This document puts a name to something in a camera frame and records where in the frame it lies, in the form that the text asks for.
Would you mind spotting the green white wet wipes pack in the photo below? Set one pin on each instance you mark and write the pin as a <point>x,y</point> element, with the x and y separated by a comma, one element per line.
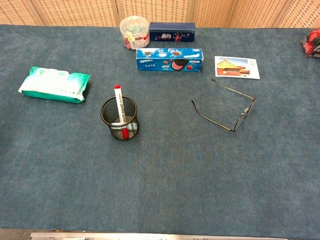
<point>52,85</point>

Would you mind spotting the clear plastic jar white lid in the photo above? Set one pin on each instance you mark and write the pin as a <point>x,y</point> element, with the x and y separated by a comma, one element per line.
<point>135,30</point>

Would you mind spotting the blue felt table cloth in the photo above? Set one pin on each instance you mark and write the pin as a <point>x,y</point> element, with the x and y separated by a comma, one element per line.
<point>175,175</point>

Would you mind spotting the aluminium rail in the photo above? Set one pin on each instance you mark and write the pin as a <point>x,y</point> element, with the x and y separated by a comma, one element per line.
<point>150,236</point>

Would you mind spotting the palace picture postcard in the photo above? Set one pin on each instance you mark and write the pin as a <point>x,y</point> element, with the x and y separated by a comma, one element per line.
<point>235,67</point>

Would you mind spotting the wooden rattan folding screen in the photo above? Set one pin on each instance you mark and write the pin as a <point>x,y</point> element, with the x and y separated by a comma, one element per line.
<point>75,12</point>

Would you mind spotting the red black plastic package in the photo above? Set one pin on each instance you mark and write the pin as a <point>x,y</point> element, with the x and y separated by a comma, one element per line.
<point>312,42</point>

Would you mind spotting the dark blue rectangular box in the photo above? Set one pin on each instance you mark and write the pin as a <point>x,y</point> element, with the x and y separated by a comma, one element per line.
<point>172,35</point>

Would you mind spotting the blue Oreo cookie box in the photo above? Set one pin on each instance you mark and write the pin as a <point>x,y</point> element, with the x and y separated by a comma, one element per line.
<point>155,63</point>

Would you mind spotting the red cap whiteboard marker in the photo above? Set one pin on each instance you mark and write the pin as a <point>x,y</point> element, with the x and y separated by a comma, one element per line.
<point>119,105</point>

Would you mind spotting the black mesh pen holder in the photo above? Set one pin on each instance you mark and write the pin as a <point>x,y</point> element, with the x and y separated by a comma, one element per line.
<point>107,120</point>

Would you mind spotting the thin-framed eyeglasses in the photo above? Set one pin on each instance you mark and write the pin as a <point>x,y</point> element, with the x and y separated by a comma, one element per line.
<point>240,121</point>

